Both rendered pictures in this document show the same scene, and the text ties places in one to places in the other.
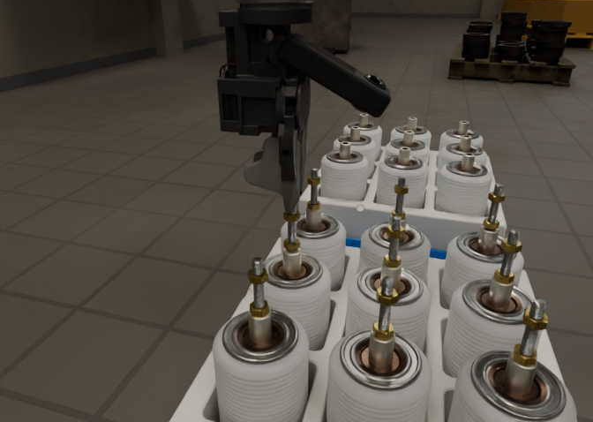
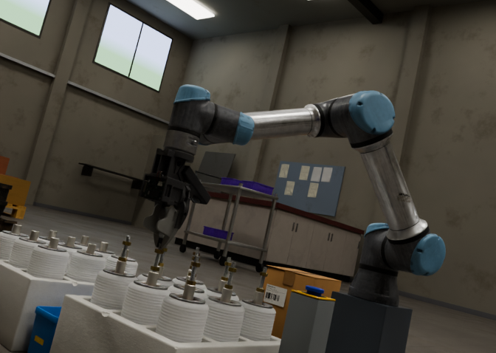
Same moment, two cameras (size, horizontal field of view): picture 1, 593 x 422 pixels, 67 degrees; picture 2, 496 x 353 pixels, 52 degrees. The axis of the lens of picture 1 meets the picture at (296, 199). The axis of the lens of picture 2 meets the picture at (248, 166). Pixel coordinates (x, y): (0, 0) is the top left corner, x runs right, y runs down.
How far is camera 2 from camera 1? 100 cm
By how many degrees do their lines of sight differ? 70
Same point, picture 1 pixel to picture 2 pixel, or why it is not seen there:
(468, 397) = (252, 308)
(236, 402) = (194, 327)
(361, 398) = (235, 309)
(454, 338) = not seen: hidden behind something
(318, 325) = not seen: hidden behind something
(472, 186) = (133, 267)
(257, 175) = (162, 225)
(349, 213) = (66, 288)
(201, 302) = not seen: outside the picture
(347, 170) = (63, 256)
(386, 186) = (85, 269)
